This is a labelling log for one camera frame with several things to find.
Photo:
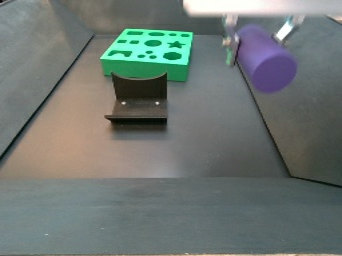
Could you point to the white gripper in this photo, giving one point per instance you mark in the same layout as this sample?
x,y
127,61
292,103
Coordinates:
x,y
295,8

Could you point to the purple cylinder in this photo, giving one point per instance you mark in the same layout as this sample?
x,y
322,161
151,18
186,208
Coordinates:
x,y
267,63

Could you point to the black cradle stand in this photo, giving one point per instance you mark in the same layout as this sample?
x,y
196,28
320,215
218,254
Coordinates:
x,y
140,99

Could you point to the green shape sorter block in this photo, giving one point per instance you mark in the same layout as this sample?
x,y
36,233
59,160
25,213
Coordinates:
x,y
143,53

